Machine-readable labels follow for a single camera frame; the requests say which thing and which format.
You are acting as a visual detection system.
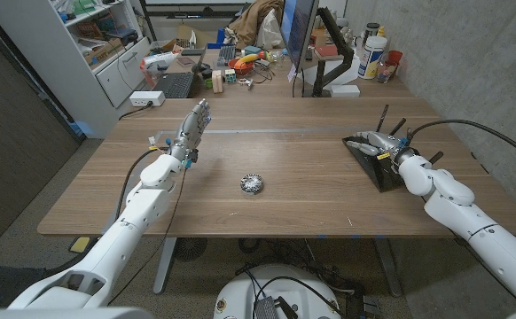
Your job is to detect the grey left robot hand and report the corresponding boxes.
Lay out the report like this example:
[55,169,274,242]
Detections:
[168,98,213,163]

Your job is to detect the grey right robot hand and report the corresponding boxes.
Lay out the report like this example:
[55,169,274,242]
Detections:
[345,130,418,165]

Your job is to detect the crumpled foil ball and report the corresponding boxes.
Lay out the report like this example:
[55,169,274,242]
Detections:
[239,173,265,195]

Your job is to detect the black laptop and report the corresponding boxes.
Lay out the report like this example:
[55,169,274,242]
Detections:
[151,46,208,99]

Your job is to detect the white power strip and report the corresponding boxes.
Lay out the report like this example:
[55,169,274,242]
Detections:
[129,90,167,108]

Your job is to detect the beige wooden block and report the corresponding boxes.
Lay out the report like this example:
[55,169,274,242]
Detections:
[211,69,224,95]

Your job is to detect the small white box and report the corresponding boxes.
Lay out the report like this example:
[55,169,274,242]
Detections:
[330,83,361,98]

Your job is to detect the clear glass cup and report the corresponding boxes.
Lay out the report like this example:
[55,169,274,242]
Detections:
[376,60,395,84]

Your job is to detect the white snack bag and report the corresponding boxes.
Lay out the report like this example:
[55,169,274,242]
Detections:
[140,51,180,74]

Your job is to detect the orange bowl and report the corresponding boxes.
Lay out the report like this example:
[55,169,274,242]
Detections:
[228,57,255,76]

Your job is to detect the white wipes canister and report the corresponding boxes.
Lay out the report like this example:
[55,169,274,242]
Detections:
[357,35,388,81]

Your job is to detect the red cup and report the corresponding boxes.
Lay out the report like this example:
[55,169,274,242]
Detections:
[387,50,404,79]

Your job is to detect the yellow toy banana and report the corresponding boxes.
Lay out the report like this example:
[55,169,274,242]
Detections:
[234,51,268,70]

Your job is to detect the cardboard box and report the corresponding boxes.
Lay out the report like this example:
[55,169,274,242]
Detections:
[176,24,217,50]

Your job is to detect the red book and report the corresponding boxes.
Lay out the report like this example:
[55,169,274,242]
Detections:
[314,43,340,58]

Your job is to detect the dark tumbler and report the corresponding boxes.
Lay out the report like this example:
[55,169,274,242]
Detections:
[364,21,381,45]

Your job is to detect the black floor fan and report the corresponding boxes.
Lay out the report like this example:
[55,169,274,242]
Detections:
[174,237,208,262]

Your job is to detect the grey table leg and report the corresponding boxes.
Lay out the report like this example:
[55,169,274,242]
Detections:
[372,237,403,298]
[152,237,178,295]

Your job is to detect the whiteboard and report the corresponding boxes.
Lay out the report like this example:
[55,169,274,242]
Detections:
[140,0,259,21]

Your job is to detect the computer monitor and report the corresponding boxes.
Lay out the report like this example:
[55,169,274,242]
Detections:
[279,0,320,72]

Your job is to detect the white shelf cabinet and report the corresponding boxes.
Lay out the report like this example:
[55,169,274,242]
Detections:
[0,0,152,138]

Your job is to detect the yellow pad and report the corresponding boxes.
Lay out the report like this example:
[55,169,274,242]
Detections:
[68,236,91,254]

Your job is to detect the white robot torso base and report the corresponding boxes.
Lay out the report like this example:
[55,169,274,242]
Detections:
[213,264,342,319]

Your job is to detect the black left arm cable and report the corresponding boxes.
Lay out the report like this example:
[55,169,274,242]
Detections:
[115,147,173,218]

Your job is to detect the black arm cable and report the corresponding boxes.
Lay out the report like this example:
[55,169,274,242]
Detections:
[406,118,516,169]
[115,147,173,218]

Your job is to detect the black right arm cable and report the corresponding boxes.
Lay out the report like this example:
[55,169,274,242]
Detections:
[406,118,516,169]

